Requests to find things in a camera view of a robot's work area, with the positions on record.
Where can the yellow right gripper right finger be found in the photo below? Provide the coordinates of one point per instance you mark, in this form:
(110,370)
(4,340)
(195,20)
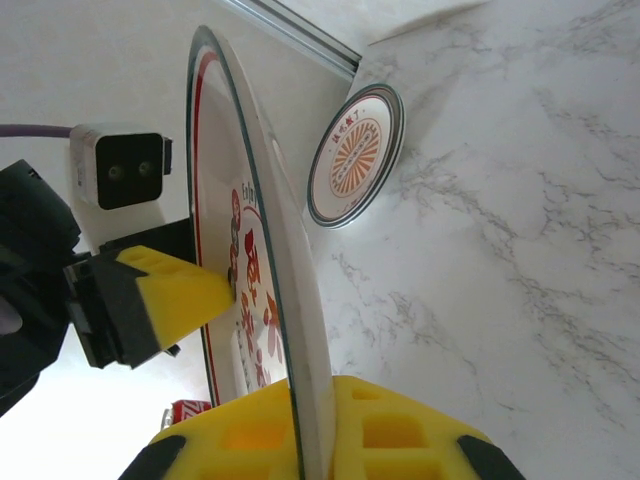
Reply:
(400,440)

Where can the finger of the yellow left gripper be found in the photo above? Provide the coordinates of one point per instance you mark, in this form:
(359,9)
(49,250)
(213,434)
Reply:
(165,237)
(175,295)

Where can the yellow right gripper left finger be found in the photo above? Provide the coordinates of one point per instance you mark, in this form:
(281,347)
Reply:
(240,440)

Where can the round plate red print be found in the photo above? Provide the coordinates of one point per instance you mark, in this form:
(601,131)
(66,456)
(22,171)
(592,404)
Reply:
(225,150)

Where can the round plate orange sunburst print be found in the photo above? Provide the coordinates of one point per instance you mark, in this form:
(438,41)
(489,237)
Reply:
(355,150)
(402,127)

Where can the red soda can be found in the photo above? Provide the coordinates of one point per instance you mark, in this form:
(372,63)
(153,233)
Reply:
(187,409)

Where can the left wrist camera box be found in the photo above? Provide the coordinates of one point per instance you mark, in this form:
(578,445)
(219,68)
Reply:
(125,165)

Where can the aluminium frame post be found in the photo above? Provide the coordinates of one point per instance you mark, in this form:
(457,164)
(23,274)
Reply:
(310,37)

